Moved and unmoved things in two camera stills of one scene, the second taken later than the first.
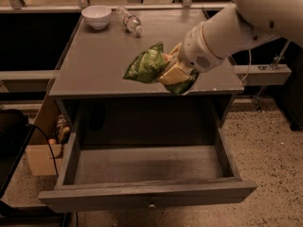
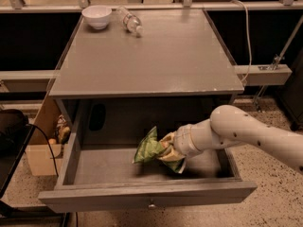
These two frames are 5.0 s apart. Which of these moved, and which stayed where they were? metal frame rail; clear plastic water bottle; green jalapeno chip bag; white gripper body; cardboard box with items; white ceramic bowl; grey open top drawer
Moved: green jalapeno chip bag; white gripper body
Stayed: grey open top drawer; cardboard box with items; white ceramic bowl; clear plastic water bottle; metal frame rail
